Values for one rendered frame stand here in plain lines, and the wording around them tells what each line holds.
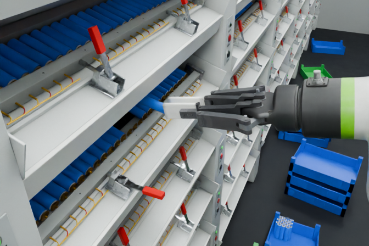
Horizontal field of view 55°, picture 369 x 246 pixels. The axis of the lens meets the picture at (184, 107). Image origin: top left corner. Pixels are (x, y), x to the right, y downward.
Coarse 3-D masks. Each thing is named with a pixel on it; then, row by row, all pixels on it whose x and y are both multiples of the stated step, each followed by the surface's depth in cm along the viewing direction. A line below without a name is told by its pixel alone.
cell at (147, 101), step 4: (144, 100) 66; (148, 100) 66; (152, 100) 66; (156, 100) 66; (144, 104) 67; (148, 104) 66; (152, 104) 66; (156, 104) 66; (160, 104) 66; (152, 108) 66; (156, 108) 66; (160, 108) 66; (160, 112) 66
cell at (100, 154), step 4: (92, 144) 61; (88, 148) 61; (92, 148) 61; (96, 148) 61; (88, 152) 61; (92, 152) 61; (96, 152) 61; (100, 152) 61; (104, 152) 61; (96, 156) 61; (100, 156) 60
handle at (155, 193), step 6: (126, 180) 56; (126, 186) 57; (132, 186) 57; (138, 186) 56; (144, 192) 55; (150, 192) 55; (156, 192) 55; (162, 192) 55; (156, 198) 55; (162, 198) 55
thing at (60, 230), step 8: (192, 88) 86; (184, 96) 83; (160, 120) 74; (120, 168) 61; (104, 184) 58; (96, 192) 56; (88, 200) 54; (80, 208) 53; (64, 224) 50; (56, 232) 49
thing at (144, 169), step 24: (216, 72) 89; (168, 96) 82; (192, 96) 85; (168, 120) 75; (192, 120) 78; (144, 144) 68; (168, 144) 70; (96, 168) 60; (144, 168) 64; (96, 216) 54; (120, 216) 56; (72, 240) 50; (96, 240) 51
